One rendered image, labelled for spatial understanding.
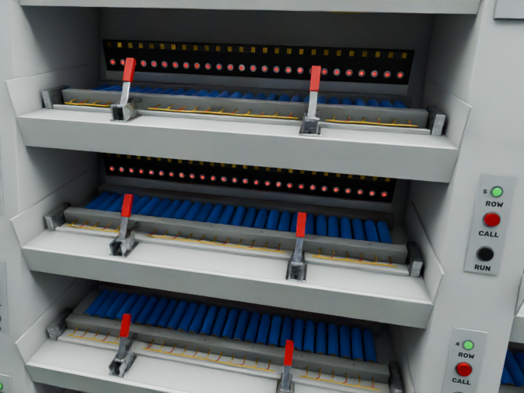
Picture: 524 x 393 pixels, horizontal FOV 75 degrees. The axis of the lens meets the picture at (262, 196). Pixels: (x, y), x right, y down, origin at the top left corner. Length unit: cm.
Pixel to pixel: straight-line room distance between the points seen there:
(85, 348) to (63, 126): 37
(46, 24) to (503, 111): 66
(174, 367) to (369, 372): 31
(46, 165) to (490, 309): 69
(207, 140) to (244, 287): 21
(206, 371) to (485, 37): 60
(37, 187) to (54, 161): 6
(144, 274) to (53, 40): 41
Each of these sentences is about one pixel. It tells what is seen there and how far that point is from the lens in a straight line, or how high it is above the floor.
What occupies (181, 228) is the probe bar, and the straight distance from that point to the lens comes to 57.
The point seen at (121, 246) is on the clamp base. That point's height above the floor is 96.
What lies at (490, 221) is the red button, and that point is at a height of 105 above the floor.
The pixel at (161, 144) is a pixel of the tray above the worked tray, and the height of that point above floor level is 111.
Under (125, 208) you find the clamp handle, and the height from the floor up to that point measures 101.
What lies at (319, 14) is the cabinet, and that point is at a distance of 69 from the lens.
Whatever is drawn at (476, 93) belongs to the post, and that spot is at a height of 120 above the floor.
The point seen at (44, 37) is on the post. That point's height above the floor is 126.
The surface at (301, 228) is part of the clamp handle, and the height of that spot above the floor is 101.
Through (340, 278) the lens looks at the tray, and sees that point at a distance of 51.
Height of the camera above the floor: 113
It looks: 9 degrees down
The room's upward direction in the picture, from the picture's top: 4 degrees clockwise
